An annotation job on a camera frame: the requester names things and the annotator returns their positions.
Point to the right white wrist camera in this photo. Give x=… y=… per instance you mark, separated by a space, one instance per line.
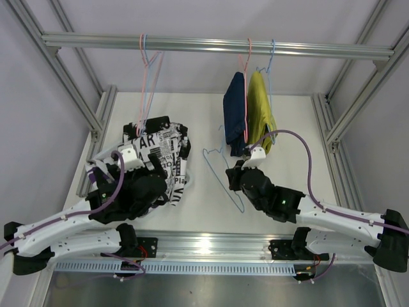
x=257 y=156

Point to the aluminium hanging rail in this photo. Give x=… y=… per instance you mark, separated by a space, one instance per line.
x=166 y=43

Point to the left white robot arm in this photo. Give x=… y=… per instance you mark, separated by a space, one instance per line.
x=125 y=188

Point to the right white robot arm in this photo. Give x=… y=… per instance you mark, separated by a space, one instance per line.
x=385 y=236

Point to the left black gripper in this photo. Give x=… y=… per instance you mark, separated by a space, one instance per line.
x=156 y=164

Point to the white black lettered trousers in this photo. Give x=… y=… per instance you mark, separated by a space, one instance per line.
x=171 y=144

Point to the pink hanger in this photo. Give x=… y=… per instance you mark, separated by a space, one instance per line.
x=244 y=65
x=148 y=62

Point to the navy blue trousers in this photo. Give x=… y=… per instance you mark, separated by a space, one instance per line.
x=234 y=115

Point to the grey slotted cable duct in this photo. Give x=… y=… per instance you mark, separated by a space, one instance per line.
x=168 y=267

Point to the black white patterned trousers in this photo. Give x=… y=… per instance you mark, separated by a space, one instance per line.
x=150 y=123

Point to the purple camouflage trousers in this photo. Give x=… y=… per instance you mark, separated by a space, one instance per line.
x=97 y=171

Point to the yellow green trousers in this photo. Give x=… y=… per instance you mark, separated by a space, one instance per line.
x=259 y=114

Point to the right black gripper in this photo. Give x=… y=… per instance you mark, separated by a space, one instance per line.
x=234 y=174

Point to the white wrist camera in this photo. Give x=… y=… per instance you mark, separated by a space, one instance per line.
x=257 y=156
x=130 y=158

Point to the aluminium front rail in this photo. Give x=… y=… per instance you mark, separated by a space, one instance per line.
x=229 y=247

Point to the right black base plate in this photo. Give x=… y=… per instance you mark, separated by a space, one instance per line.
x=292 y=250

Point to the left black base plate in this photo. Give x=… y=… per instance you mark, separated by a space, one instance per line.
x=145 y=246

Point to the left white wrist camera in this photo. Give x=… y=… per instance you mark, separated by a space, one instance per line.
x=130 y=158

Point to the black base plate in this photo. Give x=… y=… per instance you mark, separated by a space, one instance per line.
x=292 y=250
x=145 y=246

